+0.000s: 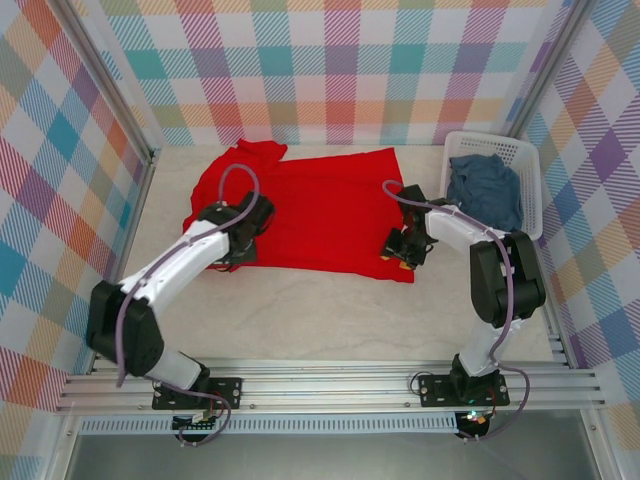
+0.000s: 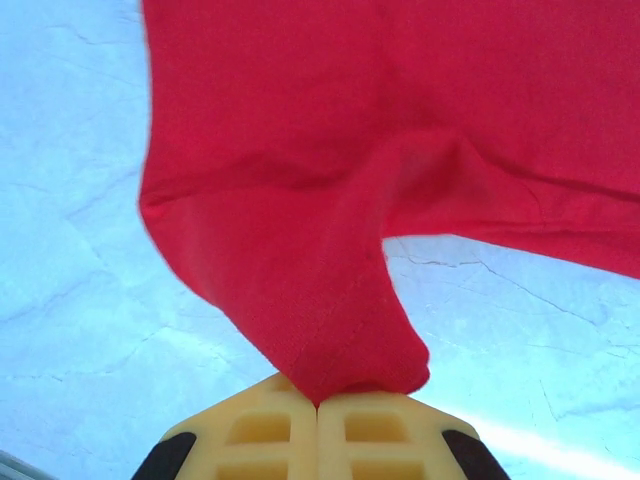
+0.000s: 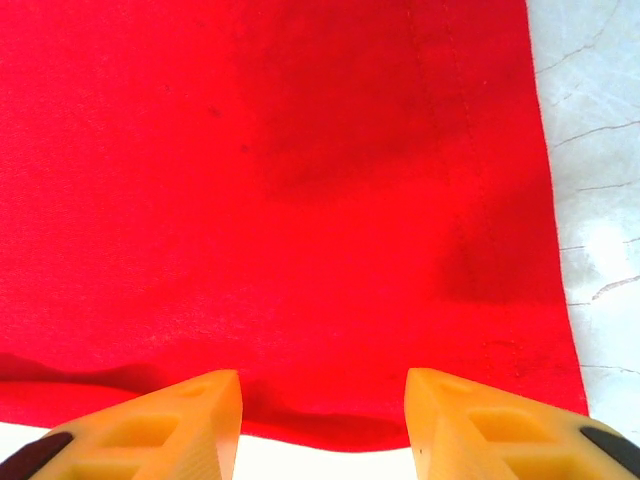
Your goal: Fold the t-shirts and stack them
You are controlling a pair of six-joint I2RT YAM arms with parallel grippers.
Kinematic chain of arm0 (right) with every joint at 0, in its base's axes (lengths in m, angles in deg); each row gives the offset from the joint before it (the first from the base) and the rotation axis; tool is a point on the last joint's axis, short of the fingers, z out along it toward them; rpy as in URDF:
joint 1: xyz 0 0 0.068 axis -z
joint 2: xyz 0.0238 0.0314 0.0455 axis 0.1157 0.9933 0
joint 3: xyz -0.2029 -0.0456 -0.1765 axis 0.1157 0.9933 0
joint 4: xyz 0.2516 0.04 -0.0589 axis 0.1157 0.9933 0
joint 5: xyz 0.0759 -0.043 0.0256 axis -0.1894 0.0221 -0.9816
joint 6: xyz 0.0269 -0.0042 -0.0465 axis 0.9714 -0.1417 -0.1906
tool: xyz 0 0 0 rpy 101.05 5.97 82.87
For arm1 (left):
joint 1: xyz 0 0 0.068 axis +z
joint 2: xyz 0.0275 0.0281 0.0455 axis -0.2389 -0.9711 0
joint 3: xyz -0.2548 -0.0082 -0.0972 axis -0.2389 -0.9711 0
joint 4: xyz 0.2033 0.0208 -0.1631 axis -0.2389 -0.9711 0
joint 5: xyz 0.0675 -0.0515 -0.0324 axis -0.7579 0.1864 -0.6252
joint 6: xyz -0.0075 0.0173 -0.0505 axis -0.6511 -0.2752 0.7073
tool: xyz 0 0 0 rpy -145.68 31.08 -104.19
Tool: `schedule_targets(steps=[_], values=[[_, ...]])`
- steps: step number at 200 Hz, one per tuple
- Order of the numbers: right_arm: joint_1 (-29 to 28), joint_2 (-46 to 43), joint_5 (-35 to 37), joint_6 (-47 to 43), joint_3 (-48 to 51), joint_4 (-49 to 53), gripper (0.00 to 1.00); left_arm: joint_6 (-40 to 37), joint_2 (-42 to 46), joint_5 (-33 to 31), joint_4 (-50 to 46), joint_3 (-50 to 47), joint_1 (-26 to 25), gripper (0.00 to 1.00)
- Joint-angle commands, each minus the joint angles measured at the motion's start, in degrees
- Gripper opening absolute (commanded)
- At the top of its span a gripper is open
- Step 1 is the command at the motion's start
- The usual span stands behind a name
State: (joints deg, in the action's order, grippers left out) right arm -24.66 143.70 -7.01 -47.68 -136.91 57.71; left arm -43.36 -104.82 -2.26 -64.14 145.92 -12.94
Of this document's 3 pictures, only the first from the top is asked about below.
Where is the blue t-shirt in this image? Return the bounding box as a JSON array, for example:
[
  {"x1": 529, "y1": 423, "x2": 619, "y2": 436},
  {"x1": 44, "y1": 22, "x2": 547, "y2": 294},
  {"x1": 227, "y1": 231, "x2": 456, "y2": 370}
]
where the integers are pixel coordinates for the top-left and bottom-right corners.
[{"x1": 446, "y1": 153, "x2": 525, "y2": 233}]

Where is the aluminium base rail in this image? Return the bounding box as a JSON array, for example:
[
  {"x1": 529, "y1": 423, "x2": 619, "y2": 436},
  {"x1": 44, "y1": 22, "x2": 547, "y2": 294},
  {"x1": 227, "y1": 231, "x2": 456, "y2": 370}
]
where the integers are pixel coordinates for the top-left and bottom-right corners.
[{"x1": 54, "y1": 355, "x2": 609, "y2": 415}]

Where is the aluminium frame post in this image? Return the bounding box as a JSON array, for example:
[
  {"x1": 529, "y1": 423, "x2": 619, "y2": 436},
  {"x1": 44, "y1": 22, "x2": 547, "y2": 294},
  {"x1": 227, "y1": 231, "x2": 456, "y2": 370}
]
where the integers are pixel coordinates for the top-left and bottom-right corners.
[
  {"x1": 43, "y1": 414, "x2": 81, "y2": 480},
  {"x1": 49, "y1": 0, "x2": 162, "y2": 165},
  {"x1": 504, "y1": 0, "x2": 599, "y2": 146},
  {"x1": 579, "y1": 409, "x2": 617, "y2": 480}
]

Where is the small controller board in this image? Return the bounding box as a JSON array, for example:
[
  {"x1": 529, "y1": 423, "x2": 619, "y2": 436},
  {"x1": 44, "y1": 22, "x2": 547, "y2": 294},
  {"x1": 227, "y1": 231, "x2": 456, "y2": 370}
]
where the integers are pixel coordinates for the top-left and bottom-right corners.
[
  {"x1": 171, "y1": 409, "x2": 221, "y2": 434},
  {"x1": 458, "y1": 409, "x2": 494, "y2": 432}
]

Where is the red t-shirt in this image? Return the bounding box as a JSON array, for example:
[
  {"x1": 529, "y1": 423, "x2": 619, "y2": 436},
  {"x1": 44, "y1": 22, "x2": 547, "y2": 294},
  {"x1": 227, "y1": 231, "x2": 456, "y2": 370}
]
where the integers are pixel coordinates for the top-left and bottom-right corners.
[{"x1": 180, "y1": 138, "x2": 417, "y2": 285}]

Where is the aluminium side rail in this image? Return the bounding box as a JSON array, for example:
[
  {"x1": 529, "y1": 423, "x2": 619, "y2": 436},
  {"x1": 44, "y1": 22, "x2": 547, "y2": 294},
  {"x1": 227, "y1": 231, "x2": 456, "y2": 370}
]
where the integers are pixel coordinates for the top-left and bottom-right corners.
[
  {"x1": 519, "y1": 234, "x2": 571, "y2": 369},
  {"x1": 92, "y1": 149, "x2": 161, "y2": 374}
]

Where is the white slotted cable duct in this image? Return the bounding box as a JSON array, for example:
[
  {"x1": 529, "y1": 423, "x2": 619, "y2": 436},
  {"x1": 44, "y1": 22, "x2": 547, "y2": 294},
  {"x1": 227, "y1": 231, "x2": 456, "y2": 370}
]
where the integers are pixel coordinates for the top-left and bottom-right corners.
[{"x1": 78, "y1": 412, "x2": 460, "y2": 436}]

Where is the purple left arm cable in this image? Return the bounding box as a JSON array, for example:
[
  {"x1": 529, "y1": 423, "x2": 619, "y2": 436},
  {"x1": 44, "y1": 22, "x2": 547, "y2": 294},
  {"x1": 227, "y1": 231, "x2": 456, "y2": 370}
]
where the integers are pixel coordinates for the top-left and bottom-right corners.
[{"x1": 117, "y1": 163, "x2": 261, "y2": 446}]

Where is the white plastic basket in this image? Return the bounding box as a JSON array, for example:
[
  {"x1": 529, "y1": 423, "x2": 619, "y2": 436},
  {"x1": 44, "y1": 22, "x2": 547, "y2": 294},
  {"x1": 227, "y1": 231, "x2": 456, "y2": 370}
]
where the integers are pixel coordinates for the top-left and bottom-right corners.
[{"x1": 438, "y1": 130, "x2": 545, "y2": 242}]

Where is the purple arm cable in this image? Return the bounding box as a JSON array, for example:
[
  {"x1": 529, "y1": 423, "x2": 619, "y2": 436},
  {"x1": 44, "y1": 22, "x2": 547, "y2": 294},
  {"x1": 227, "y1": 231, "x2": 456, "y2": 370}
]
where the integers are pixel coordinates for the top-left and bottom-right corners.
[
  {"x1": 117, "y1": 163, "x2": 261, "y2": 446},
  {"x1": 382, "y1": 179, "x2": 532, "y2": 444}
]

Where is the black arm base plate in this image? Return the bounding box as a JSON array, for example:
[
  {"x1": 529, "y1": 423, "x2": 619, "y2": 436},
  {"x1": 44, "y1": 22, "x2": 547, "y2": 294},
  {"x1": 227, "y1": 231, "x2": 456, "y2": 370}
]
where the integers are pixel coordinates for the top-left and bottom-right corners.
[
  {"x1": 417, "y1": 372, "x2": 511, "y2": 408},
  {"x1": 151, "y1": 376, "x2": 245, "y2": 412}
]

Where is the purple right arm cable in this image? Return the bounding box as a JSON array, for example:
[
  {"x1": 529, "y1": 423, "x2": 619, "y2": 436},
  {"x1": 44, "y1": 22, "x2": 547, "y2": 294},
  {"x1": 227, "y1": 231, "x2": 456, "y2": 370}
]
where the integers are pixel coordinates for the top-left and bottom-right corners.
[{"x1": 382, "y1": 179, "x2": 532, "y2": 444}]

